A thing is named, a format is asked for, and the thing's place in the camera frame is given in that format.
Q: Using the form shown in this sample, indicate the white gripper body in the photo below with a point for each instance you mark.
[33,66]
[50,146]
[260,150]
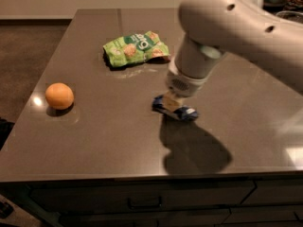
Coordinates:
[184,86]

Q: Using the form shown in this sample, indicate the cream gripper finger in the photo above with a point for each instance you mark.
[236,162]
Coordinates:
[171,101]

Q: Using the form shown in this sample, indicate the blue rxbar blueberry wrapper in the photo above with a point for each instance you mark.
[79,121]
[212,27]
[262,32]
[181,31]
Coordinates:
[184,113]

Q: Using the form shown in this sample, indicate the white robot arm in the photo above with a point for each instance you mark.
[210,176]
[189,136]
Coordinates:
[241,27]

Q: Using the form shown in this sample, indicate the green snack chip bag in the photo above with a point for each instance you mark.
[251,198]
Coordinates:
[134,49]

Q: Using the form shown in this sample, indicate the orange fruit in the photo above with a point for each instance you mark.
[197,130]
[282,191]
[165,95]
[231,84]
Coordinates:
[59,96]

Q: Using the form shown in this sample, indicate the glass jar with black lid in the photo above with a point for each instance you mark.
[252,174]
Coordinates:
[273,5]

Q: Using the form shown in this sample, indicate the clear glass cup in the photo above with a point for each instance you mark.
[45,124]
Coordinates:
[293,16]

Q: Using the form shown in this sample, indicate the grey right cabinet drawer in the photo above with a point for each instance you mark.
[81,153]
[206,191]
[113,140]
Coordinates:
[276,192]

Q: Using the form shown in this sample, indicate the grey cabinet drawer with handle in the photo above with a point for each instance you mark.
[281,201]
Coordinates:
[141,197]

